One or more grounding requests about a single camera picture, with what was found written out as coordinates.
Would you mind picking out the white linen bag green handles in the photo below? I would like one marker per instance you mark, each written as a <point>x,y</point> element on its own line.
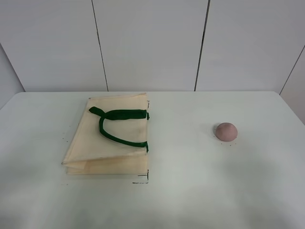
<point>111,138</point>

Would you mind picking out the pink peach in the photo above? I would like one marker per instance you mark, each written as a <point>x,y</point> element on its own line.
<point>225,132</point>

